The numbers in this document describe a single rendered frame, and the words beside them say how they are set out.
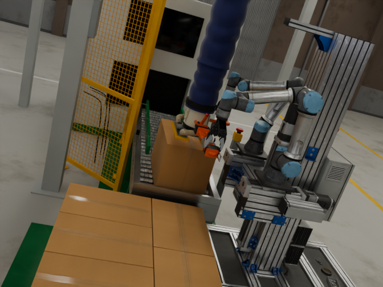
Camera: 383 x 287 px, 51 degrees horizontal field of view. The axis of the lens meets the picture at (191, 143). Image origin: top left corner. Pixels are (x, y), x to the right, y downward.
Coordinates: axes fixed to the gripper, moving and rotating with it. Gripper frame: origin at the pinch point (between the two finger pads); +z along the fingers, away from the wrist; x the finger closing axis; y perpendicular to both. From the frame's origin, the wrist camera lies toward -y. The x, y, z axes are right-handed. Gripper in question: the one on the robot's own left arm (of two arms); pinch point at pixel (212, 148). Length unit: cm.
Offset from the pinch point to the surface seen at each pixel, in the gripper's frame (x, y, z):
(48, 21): 287, 1001, 91
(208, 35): 11, 55, -58
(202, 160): -13, 63, 34
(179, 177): 0, 62, 51
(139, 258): 28, -24, 66
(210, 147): 2.0, -1.7, -1.1
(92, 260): 54, -32, 66
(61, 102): 104, 124, 33
